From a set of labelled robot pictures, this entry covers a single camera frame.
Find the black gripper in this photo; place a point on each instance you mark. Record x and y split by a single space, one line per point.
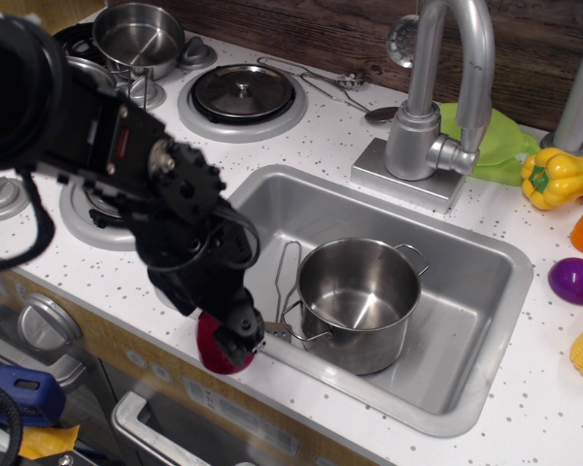
197 247

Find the red toy sweet potato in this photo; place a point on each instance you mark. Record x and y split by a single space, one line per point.
211 356

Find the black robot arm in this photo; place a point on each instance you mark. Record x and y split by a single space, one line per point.
58 121

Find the stainless steel pot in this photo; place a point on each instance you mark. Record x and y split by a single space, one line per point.
354 299

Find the front burner pot lid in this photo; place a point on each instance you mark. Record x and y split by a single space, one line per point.
102 213

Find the burner pot lid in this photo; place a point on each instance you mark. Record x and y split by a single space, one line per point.
242 94
102 213

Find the silver sink basin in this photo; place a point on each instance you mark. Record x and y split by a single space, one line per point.
472 294

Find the rear burner pot lid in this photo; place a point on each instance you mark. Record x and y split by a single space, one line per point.
242 94

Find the silver oven dial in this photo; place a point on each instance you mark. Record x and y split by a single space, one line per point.
46 326

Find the blue clamp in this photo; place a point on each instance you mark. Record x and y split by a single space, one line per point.
39 397

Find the yellow tape piece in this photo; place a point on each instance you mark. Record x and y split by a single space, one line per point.
40 442

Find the silver toy faucet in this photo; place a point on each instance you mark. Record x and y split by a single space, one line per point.
418 162

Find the metal spoon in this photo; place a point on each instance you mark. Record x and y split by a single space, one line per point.
377 115

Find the metal whisk utensil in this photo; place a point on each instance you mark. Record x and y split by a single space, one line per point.
352 81

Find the silver stove knob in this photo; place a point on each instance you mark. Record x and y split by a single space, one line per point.
13 197
196 55

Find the silver rear stove knob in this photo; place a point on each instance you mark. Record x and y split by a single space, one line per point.
196 55

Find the green cloth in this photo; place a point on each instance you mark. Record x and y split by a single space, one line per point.
503 150

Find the small steel saucepan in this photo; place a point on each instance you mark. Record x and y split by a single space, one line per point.
141 43

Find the purple toy eggplant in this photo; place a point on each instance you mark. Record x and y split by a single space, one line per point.
566 279

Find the metal slotted ladle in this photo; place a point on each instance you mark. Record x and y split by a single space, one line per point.
401 41

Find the yellow toy bell pepper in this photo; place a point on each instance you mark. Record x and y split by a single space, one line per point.
552 178

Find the black coil burner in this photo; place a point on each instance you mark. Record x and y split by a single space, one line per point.
77 41

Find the silver oven door handle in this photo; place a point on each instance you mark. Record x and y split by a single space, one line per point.
162 432

